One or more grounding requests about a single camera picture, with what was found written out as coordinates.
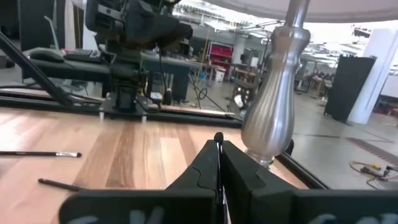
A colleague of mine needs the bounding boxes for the red shelf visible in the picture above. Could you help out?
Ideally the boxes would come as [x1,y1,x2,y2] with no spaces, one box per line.
[207,42,234,74]

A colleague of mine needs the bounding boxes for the silver lamp base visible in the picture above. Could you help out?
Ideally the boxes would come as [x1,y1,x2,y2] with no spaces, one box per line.
[241,0,312,169]

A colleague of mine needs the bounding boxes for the flat brush with silver ferrule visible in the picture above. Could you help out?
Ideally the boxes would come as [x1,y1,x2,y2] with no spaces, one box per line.
[0,151,83,158]

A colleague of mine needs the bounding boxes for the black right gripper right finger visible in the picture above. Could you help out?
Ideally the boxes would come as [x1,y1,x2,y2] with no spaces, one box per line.
[221,139,398,224]

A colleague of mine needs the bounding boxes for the black panel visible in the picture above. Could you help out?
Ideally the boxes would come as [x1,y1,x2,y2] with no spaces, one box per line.
[324,54,377,123]

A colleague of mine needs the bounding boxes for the thin black brush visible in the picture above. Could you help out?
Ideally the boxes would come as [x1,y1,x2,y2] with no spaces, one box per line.
[37,178,86,192]

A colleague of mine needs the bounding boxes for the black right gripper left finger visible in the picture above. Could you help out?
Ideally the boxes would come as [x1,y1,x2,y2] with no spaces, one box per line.
[58,139,219,224]

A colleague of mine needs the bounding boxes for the white lampshade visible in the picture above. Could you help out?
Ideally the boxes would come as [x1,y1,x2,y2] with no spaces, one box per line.
[203,0,398,24]

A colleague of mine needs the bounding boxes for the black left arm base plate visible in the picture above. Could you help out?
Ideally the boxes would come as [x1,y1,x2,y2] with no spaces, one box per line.
[99,96,162,121]

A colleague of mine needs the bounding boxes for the white pillar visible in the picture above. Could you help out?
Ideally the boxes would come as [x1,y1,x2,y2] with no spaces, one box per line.
[347,27,398,125]

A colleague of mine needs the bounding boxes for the thin brush with dark tip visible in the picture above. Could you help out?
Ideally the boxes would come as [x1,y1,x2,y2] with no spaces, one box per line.
[213,131,233,224]

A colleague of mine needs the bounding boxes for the black metal table frame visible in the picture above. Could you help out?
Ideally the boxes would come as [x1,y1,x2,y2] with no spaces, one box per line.
[0,30,329,190]

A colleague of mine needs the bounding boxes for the cables on floor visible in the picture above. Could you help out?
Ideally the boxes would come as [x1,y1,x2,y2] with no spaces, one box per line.
[349,160,398,189]

